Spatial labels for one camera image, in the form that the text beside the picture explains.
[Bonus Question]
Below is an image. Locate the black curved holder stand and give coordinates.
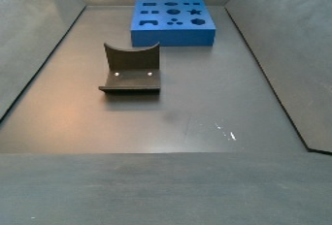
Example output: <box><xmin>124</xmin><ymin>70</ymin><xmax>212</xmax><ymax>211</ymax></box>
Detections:
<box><xmin>98</xmin><ymin>44</ymin><xmax>160</xmax><ymax>93</ymax></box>

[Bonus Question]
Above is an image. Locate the blue shape sorter block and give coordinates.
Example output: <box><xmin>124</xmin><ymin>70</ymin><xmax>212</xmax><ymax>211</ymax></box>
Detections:
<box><xmin>131</xmin><ymin>0</ymin><xmax>215</xmax><ymax>47</ymax></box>

